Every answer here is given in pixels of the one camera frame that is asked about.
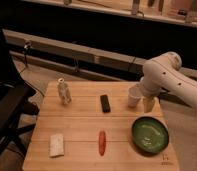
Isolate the wooden table board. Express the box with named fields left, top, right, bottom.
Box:
left=23, top=81, right=180, bottom=171

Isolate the black rectangular block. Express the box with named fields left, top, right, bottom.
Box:
left=100, top=95, right=111, bottom=113

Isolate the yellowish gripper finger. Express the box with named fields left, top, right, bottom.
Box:
left=143, top=98, right=155, bottom=113

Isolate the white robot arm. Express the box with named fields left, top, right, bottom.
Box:
left=140, top=52, right=197, bottom=110

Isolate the white paper cup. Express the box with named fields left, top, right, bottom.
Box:
left=128, top=85, right=141, bottom=107

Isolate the white sponge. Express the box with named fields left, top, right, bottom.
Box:
left=49, top=134, right=64, bottom=157

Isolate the green round plate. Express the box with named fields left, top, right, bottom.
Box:
left=131, top=116, right=169, bottom=155

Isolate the black chair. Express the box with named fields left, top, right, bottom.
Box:
left=0, top=27, right=39, bottom=156

